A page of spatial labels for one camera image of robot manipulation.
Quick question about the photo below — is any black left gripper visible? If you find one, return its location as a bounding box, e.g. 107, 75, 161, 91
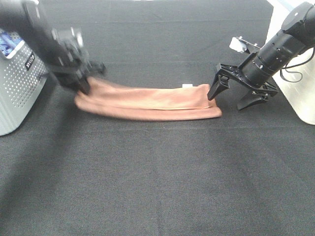
50, 43, 106, 94

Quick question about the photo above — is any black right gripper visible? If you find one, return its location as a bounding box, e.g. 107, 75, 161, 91
207, 51, 278, 110

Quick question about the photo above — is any brown microfibre towel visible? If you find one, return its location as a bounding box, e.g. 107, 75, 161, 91
74, 77, 222, 121

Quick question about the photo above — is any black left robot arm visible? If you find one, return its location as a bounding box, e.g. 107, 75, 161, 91
0, 0, 106, 94

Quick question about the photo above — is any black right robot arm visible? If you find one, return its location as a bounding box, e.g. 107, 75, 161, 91
208, 2, 315, 110

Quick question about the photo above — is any grey perforated laundry basket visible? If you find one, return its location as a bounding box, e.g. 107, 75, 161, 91
0, 40, 48, 136

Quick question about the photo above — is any white storage bin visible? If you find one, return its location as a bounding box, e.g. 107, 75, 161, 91
266, 0, 315, 125

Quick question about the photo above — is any blue cloth in basket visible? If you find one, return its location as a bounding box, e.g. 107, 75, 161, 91
0, 30, 23, 57

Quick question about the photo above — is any black table cover cloth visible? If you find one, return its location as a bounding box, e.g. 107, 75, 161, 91
0, 0, 315, 236

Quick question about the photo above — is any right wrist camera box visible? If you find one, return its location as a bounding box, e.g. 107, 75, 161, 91
229, 37, 260, 54

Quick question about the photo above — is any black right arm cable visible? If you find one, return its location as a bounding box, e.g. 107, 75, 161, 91
279, 48, 315, 83

